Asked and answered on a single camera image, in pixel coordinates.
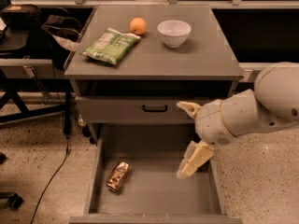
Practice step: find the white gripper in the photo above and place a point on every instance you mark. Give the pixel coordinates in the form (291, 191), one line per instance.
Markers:
(209, 122)

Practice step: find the crushed orange metallic can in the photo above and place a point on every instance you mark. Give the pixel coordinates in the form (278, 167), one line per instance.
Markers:
(118, 176)

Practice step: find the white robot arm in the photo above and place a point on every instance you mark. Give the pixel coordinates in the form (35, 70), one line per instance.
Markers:
(272, 105)

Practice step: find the open grey middle drawer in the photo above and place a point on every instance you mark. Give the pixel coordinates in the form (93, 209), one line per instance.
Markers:
(151, 194)

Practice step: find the grey drawer cabinet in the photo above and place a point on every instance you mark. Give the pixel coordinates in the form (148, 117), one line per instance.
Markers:
(202, 68)

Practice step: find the closed grey top drawer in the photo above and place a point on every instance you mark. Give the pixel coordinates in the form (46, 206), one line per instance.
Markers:
(128, 110)

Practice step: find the white ceramic bowl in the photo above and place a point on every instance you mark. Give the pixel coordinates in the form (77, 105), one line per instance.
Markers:
(173, 32)

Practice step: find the orange fruit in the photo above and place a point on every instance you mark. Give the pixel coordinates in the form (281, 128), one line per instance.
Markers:
(138, 26)

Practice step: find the green chip bag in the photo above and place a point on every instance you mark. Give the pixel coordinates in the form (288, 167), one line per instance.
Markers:
(111, 46)

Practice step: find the black chair caster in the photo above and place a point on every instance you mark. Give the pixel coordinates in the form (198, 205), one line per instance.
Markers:
(14, 201)

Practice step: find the black case on table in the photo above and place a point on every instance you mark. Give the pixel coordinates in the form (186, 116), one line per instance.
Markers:
(20, 16)

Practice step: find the black drawer handle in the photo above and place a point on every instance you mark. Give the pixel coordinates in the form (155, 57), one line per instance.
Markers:
(154, 108)

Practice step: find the dark bag with strap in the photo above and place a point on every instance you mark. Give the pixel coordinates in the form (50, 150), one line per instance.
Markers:
(62, 34)

